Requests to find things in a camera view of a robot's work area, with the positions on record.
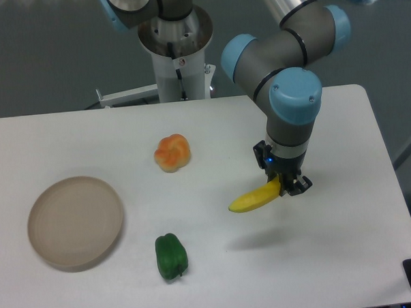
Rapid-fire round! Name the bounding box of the yellow banana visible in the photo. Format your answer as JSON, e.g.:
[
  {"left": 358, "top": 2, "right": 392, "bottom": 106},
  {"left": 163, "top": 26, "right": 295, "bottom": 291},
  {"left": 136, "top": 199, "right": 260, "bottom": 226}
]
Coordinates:
[{"left": 228, "top": 176, "right": 281, "bottom": 213}]

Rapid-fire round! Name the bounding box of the white metal mounting bracket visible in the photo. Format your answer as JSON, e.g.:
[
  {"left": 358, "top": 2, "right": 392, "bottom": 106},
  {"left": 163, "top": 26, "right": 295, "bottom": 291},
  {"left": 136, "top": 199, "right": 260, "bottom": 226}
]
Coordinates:
[{"left": 95, "top": 84, "right": 159, "bottom": 108}]

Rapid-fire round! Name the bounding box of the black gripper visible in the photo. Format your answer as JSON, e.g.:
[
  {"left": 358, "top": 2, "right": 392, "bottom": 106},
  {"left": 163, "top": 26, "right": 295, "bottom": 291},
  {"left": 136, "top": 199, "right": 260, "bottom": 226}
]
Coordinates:
[{"left": 253, "top": 134, "right": 313, "bottom": 196}]

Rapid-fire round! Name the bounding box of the green bell pepper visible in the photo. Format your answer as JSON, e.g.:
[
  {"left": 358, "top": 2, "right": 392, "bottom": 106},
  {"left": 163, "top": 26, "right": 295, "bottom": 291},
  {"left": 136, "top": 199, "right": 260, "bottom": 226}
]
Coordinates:
[{"left": 155, "top": 232, "right": 189, "bottom": 281}]

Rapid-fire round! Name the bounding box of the orange swirl bread roll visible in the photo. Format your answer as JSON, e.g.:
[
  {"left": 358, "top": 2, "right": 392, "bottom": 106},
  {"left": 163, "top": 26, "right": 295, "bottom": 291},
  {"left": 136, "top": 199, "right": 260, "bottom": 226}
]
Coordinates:
[{"left": 153, "top": 134, "right": 192, "bottom": 173}]

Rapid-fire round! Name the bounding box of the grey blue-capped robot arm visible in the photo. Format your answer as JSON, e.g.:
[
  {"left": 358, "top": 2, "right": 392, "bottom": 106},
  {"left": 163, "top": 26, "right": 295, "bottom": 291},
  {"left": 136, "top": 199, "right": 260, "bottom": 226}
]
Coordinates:
[{"left": 100, "top": 0, "right": 351, "bottom": 196}]

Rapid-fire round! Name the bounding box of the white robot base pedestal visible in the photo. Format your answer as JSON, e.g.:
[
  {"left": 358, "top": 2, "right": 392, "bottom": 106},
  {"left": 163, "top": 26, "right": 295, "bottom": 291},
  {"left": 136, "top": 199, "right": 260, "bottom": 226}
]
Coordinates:
[{"left": 138, "top": 5, "right": 213, "bottom": 103}]

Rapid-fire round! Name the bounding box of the beige round plate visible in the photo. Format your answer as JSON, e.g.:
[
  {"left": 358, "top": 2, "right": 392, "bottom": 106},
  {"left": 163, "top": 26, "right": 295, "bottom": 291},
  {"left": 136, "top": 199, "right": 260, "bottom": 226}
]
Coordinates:
[{"left": 27, "top": 176, "right": 124, "bottom": 273}]

